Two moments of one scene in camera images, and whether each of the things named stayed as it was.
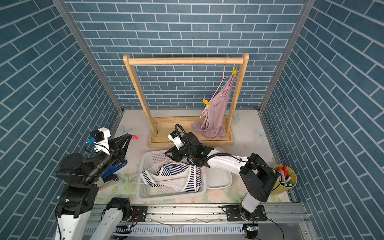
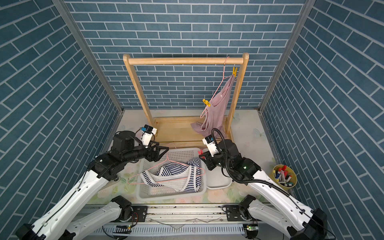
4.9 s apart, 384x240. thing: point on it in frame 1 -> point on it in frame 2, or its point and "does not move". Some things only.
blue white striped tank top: x=185 y=177 does not move
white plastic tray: x=217 y=178 does not move
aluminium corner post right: x=302 y=18 does not move
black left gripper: x=115 y=151 -> x=156 y=156
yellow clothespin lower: x=206 y=102 does not move
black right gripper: x=176 y=152 -> x=209 y=161
